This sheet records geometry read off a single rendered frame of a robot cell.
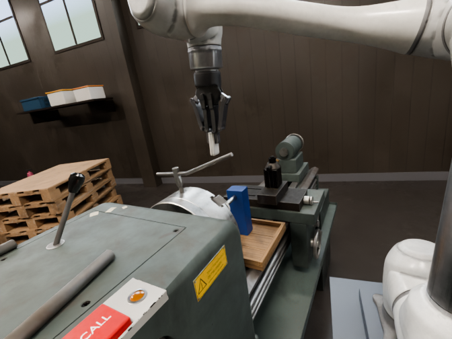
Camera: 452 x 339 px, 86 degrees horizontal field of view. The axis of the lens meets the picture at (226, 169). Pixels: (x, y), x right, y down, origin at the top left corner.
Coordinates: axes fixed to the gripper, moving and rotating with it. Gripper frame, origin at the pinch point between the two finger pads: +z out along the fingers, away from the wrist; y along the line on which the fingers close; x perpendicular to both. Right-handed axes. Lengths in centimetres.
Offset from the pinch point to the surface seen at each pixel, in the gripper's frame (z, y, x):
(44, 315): 11, -4, 52
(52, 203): 85, 234, -44
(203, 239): 12.2, -13.6, 27.7
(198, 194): 16.1, 5.4, 3.8
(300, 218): 48, -16, -46
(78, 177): 0.5, 15.2, 33.0
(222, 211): 20.9, -2.9, 3.5
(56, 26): -143, 486, -239
